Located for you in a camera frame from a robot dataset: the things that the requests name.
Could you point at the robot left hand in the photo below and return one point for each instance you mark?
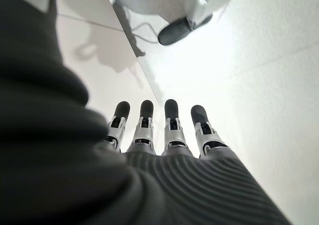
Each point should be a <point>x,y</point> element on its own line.
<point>74,172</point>

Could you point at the white glossy cabinet front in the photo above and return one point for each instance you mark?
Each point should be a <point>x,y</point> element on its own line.
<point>99,60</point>

